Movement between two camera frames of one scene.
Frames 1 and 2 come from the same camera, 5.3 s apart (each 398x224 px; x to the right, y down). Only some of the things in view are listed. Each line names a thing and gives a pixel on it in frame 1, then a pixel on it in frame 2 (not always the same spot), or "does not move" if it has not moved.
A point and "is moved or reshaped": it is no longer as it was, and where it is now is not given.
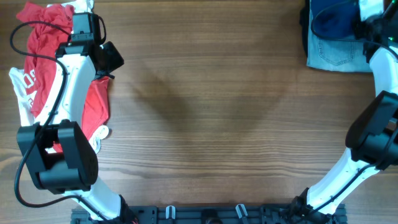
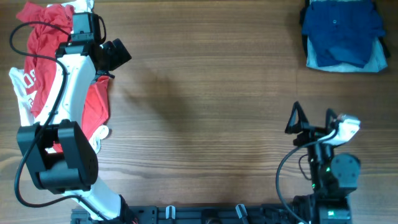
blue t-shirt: [334, 18] is moved or reshaped
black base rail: [216, 214] does not move
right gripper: [358, 32] -> [314, 133]
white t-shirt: [17, 75] does not move
